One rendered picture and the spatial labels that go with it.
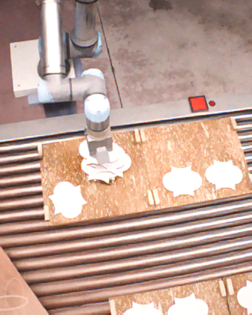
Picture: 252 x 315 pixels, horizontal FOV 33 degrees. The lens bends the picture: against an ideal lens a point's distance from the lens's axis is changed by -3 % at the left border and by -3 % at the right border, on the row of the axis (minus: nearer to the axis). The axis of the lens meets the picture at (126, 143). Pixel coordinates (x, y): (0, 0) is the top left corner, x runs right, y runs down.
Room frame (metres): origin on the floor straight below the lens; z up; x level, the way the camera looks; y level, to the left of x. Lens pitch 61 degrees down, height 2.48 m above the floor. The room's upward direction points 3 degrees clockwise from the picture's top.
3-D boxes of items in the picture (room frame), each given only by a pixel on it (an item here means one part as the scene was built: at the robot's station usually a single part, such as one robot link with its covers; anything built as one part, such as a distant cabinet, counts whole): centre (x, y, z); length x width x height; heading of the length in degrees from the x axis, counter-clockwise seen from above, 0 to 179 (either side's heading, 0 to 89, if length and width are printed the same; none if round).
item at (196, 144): (0.78, -0.28, 0.93); 0.41 x 0.35 x 0.02; 103
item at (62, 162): (0.69, 0.12, 0.93); 0.41 x 0.35 x 0.02; 103
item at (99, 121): (0.73, 0.10, 1.33); 0.09 x 0.08 x 0.11; 11
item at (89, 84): (0.83, 0.13, 1.32); 0.11 x 0.11 x 0.08; 11
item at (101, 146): (0.71, 0.09, 1.17); 0.12 x 0.09 x 0.16; 16
